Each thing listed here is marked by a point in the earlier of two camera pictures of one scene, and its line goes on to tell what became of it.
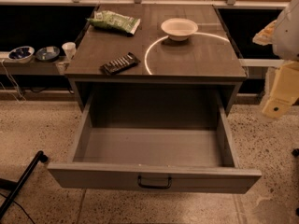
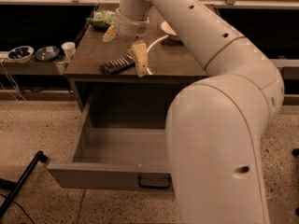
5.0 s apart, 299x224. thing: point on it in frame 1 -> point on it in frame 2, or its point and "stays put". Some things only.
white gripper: x=287 y=36 -> x=130 y=28
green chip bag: x=110 y=20 stays put
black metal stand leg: x=14 y=186 stays put
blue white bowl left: x=21 y=54 stays put
